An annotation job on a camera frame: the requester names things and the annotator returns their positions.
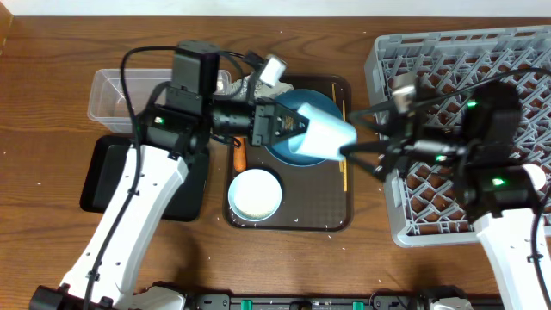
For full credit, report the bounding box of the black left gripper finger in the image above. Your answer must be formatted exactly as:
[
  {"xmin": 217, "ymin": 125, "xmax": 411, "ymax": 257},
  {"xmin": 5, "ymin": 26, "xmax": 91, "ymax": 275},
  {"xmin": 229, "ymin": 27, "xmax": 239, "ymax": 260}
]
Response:
[
  {"xmin": 275, "ymin": 124, "xmax": 308, "ymax": 144},
  {"xmin": 277, "ymin": 104, "xmax": 308, "ymax": 125}
]

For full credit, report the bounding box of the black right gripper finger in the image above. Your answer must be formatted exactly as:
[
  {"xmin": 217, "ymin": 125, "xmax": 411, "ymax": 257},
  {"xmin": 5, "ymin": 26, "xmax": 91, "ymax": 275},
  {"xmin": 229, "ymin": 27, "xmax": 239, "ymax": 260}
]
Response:
[
  {"xmin": 349, "ymin": 101, "xmax": 397, "ymax": 137},
  {"xmin": 338, "ymin": 141, "xmax": 388, "ymax": 181}
]

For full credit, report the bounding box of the dark blue plate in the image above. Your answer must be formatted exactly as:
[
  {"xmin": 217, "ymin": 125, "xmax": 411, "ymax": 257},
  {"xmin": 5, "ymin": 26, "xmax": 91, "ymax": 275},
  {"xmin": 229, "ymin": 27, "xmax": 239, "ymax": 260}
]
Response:
[{"xmin": 266, "ymin": 89, "xmax": 342, "ymax": 167}]

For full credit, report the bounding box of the light blue cup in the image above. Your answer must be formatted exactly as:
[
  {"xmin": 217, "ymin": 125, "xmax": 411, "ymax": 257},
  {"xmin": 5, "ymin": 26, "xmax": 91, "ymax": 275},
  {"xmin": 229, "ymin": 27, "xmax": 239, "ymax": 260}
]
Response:
[{"xmin": 288, "ymin": 103, "xmax": 357, "ymax": 161}]

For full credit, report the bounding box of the brown food piece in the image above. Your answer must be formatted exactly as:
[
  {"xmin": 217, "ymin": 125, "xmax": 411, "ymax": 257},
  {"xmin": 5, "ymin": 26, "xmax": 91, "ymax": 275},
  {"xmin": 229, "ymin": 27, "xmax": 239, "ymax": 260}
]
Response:
[{"xmin": 281, "ymin": 116, "xmax": 296, "ymax": 132}]

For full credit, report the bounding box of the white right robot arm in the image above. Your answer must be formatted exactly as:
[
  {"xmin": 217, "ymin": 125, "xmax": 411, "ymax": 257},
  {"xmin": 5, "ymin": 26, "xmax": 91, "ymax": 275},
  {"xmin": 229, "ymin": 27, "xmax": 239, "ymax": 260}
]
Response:
[{"xmin": 340, "ymin": 81, "xmax": 550, "ymax": 309}]

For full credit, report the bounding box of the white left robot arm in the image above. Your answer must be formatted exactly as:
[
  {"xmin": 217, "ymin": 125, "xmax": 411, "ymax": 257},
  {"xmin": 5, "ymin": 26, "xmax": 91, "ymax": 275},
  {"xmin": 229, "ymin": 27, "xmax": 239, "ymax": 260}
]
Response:
[{"xmin": 29, "ymin": 40, "xmax": 308, "ymax": 309}]

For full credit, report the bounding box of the grey dishwasher rack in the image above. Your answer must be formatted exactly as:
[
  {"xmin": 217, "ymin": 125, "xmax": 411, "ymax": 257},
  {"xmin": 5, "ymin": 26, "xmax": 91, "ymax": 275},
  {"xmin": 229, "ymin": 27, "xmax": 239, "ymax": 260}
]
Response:
[{"xmin": 364, "ymin": 25, "xmax": 550, "ymax": 247}]

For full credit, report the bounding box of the crumpled white tissue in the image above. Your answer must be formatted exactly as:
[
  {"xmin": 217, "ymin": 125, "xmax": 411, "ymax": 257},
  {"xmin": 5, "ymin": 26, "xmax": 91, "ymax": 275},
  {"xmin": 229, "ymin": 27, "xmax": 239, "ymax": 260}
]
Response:
[{"xmin": 275, "ymin": 82, "xmax": 294, "ymax": 96}]

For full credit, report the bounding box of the orange carrot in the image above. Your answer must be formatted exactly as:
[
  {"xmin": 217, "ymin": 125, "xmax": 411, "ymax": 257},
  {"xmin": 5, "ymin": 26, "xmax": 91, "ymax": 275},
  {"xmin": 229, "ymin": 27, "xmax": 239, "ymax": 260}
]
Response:
[{"xmin": 233, "ymin": 137, "xmax": 247, "ymax": 173}]

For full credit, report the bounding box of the wooden chopstick right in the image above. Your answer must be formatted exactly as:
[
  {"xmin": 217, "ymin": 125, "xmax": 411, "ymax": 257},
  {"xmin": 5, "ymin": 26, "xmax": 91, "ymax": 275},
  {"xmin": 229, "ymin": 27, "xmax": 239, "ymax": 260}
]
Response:
[{"xmin": 340, "ymin": 99, "xmax": 348, "ymax": 192}]

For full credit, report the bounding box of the crumpled aluminium foil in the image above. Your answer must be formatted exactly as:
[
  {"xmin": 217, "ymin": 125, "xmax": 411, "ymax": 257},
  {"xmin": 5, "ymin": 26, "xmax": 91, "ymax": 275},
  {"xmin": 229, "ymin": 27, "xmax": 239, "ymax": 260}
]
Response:
[{"xmin": 226, "ymin": 74, "xmax": 259, "ymax": 102}]

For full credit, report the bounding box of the brown serving tray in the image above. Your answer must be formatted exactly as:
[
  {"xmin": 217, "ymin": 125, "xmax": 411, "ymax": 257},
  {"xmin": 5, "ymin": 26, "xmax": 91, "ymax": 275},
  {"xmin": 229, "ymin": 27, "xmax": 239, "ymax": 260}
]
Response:
[{"xmin": 223, "ymin": 75, "xmax": 353, "ymax": 232}]

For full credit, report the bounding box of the light blue rice bowl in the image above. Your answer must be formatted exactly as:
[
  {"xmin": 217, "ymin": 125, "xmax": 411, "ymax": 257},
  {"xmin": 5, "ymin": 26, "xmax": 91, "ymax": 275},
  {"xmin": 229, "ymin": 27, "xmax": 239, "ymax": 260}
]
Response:
[{"xmin": 227, "ymin": 169, "xmax": 283, "ymax": 222}]

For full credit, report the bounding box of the black tray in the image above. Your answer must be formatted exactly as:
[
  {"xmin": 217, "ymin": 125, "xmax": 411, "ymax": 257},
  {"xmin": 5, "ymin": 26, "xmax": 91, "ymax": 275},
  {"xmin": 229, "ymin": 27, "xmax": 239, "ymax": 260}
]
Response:
[{"xmin": 80, "ymin": 135, "xmax": 209, "ymax": 222}]

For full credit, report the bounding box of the clear plastic bin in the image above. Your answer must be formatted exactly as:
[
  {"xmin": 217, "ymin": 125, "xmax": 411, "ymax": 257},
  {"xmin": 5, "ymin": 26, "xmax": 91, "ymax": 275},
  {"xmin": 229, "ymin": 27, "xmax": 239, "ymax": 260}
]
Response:
[{"xmin": 87, "ymin": 68, "xmax": 232, "ymax": 135}]

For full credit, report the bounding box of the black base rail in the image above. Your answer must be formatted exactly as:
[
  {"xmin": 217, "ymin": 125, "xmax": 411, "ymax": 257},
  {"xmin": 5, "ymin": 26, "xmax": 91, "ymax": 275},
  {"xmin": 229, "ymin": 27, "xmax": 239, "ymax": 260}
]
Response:
[{"xmin": 128, "ymin": 282, "xmax": 505, "ymax": 310}]

